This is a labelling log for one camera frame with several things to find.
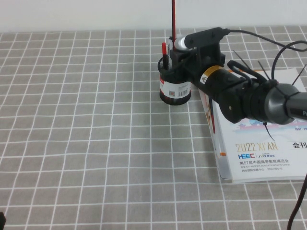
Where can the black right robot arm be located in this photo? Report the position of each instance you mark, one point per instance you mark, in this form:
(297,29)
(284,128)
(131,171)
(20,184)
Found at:
(239,95)

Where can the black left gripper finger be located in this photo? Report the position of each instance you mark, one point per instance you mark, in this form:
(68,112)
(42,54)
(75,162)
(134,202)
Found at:
(2,219)

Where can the white marker black cap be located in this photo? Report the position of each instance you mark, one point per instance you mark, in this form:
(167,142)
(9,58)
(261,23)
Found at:
(170,46)

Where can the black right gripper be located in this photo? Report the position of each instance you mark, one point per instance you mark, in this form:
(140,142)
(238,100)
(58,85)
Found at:
(206,57)

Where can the grey white-checked tablecloth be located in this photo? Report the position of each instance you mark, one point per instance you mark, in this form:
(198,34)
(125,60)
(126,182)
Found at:
(96,143)

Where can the red pencil with eraser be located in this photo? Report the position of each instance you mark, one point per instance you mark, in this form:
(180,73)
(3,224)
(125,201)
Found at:
(173,24)

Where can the white HEEC exhibition book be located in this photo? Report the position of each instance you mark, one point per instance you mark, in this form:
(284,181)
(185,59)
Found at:
(251,155)

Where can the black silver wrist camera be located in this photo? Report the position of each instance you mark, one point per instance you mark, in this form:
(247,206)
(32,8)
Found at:
(204,36)

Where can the black mesh pen holder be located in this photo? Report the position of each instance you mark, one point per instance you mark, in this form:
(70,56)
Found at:
(175,100)

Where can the black zip tie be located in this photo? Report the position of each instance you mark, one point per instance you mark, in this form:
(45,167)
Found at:
(268,131)
(299,74)
(263,69)
(242,60)

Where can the white thin magazine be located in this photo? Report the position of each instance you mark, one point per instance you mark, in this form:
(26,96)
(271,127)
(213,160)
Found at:
(223,170)

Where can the slim red-capped pen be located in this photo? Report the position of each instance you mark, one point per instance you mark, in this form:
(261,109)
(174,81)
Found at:
(164,49)

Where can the orange-edged magazine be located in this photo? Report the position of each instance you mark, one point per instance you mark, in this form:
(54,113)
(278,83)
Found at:
(211,115)

